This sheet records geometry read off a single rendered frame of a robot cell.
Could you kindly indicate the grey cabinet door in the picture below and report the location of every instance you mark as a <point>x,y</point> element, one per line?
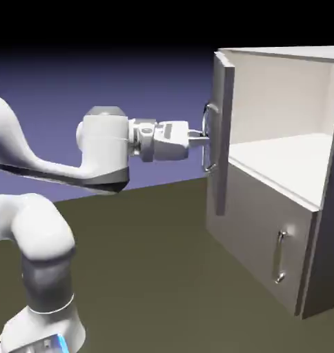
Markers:
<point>252,220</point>
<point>225,138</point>

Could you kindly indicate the grey cabinet door, closed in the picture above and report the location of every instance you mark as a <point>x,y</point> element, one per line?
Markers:
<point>252,220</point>

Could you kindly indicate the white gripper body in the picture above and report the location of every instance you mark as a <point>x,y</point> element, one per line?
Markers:
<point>174,147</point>

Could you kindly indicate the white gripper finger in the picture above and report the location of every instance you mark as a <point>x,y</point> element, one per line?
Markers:
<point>195,131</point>
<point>196,142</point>

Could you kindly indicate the pale grey cabinet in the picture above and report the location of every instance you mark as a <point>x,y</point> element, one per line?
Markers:
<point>280,165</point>

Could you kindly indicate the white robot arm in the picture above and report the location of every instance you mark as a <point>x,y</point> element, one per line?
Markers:
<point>103,143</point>

